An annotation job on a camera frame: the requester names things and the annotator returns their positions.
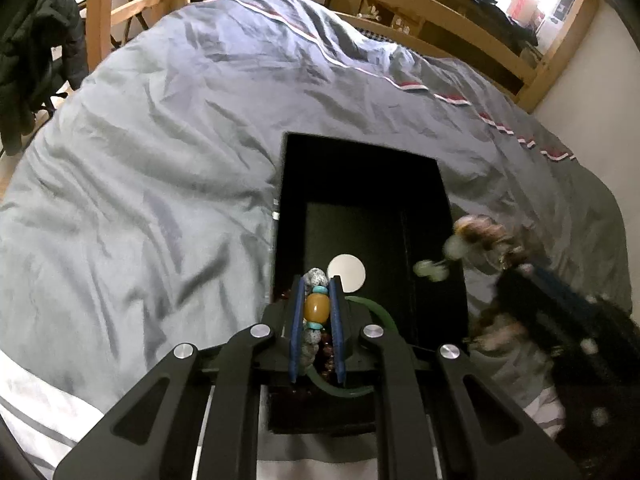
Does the red cardboard box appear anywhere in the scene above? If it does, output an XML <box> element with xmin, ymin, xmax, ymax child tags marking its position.
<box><xmin>507</xmin><ymin>0</ymin><xmax>541</xmax><ymax>23</ymax></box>

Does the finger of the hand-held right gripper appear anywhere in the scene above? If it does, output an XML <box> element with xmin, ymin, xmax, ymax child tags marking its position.
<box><xmin>492</xmin><ymin>260</ymin><xmax>608</xmax><ymax>343</ymax></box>

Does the grey amber turquoise bead bracelet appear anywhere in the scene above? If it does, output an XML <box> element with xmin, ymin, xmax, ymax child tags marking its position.
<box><xmin>300</xmin><ymin>267</ymin><xmax>332</xmax><ymax>376</ymax></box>

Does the black puffer jacket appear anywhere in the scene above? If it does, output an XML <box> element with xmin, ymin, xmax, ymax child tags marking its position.
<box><xmin>0</xmin><ymin>0</ymin><xmax>86</xmax><ymax>156</ymax></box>

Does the brown and green bead bracelet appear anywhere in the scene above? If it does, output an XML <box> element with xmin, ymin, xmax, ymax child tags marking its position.
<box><xmin>414</xmin><ymin>214</ymin><xmax>551</xmax><ymax>353</ymax></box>

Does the white round disc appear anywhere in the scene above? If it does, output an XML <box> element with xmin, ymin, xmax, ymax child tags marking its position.
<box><xmin>327</xmin><ymin>255</ymin><xmax>367</xmax><ymax>295</ymax></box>

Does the wooden folding stand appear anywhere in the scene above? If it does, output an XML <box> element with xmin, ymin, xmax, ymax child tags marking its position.
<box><xmin>106</xmin><ymin>0</ymin><xmax>152</xmax><ymax>36</ymax></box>

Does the grey striped duvet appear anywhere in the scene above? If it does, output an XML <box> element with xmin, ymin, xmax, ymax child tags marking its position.
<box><xmin>0</xmin><ymin>0</ymin><xmax>636</xmax><ymax>480</ymax></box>

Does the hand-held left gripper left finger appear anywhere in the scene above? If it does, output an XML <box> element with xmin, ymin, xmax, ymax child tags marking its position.
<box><xmin>52</xmin><ymin>276</ymin><xmax>308</xmax><ymax>480</ymax></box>

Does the green jade bangle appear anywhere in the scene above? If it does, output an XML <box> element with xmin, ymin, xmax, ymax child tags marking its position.
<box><xmin>306</xmin><ymin>296</ymin><xmax>401</xmax><ymax>402</ymax></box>

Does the wooden bed frame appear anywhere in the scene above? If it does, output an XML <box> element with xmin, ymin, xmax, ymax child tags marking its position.
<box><xmin>87</xmin><ymin>0</ymin><xmax>601</xmax><ymax>111</ymax></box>

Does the black storage box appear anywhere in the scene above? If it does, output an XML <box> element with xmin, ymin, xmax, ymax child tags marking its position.
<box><xmin>267</xmin><ymin>131</ymin><xmax>471</xmax><ymax>436</ymax></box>

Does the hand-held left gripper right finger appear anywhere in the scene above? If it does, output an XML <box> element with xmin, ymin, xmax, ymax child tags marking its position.
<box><xmin>329</xmin><ymin>275</ymin><xmax>583</xmax><ymax>480</ymax></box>

